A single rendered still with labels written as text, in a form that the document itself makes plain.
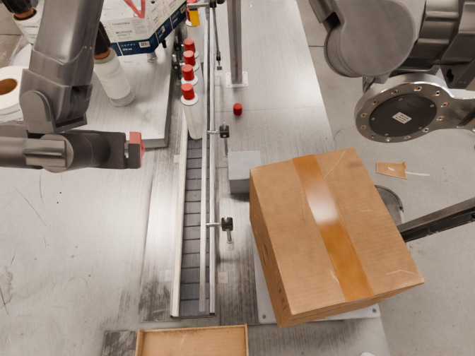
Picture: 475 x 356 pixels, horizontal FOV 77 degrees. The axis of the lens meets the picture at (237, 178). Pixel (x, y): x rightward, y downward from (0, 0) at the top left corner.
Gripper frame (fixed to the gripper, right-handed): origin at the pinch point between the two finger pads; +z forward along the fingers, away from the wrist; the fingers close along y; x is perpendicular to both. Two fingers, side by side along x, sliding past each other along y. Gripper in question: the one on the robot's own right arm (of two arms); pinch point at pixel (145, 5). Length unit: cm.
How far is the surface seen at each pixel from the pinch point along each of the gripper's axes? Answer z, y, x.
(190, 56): 12.6, 4.3, 11.1
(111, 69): 17.5, 5.6, -15.3
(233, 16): 11.1, -14.3, 22.0
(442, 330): 123, 57, 127
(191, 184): 33, 37, 14
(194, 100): 16.8, 18.4, 14.2
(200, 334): 39, 76, 23
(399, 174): 121, -32, 120
